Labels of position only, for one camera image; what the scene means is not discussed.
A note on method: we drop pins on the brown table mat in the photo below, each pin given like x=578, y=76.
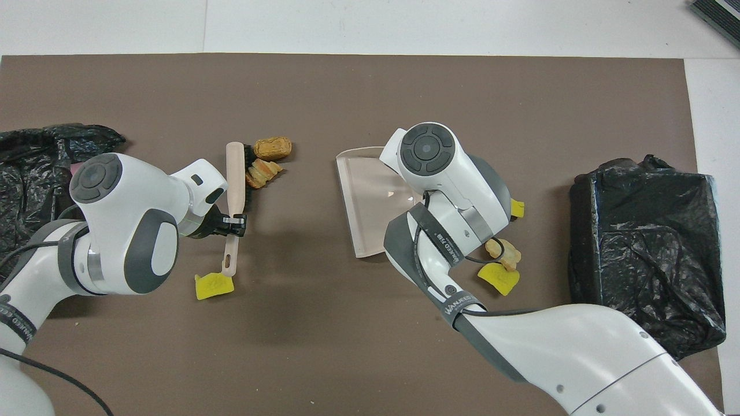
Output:
x=347, y=346

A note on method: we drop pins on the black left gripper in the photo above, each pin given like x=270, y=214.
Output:
x=215, y=224

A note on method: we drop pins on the pale bread piece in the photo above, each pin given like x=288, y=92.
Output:
x=511, y=257

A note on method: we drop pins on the dark ribbed panel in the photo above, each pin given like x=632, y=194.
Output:
x=720, y=14

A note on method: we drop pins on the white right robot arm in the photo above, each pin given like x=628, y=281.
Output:
x=578, y=346

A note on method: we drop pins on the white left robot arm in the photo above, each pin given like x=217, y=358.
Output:
x=115, y=231

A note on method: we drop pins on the beige brush with black bristles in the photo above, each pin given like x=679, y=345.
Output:
x=235, y=173

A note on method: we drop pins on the black bag lined pink bin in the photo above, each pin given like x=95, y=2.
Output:
x=29, y=173

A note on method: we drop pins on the brown fried bread roll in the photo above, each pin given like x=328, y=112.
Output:
x=273, y=148

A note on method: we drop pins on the beige plastic dustpan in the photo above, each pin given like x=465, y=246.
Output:
x=364, y=202

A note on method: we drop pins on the small yellow sponge piece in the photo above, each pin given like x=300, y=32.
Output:
x=518, y=208

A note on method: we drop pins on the notched yellow sponge piece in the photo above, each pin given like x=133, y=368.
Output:
x=211, y=287

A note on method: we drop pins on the sliced golden bread piece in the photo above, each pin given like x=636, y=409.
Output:
x=263, y=172

